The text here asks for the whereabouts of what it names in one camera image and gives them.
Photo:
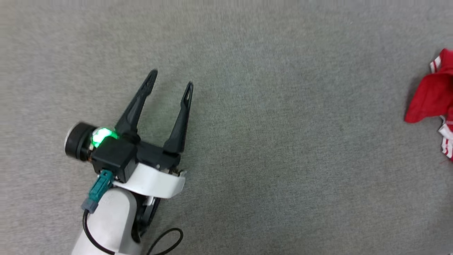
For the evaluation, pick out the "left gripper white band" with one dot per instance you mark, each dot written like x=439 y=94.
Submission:
x=155 y=177

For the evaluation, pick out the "grey fabric sofa cushion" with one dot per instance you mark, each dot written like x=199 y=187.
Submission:
x=283 y=141

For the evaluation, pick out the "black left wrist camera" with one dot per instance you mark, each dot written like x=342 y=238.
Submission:
x=109 y=156

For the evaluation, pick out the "red garment with white stripes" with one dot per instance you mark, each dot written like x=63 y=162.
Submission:
x=433 y=99

